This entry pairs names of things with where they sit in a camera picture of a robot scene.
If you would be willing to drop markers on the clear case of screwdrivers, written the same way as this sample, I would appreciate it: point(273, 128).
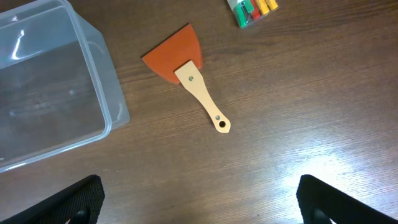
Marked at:
point(247, 12)

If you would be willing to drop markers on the clear plastic storage container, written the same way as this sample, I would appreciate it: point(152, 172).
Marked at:
point(59, 87)

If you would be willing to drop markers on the orange scraper with wooden handle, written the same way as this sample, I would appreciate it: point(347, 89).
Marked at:
point(178, 59)

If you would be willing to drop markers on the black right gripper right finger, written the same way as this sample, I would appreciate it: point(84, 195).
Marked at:
point(322, 203)

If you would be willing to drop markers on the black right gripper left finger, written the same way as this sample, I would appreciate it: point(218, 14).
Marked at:
point(78, 203)

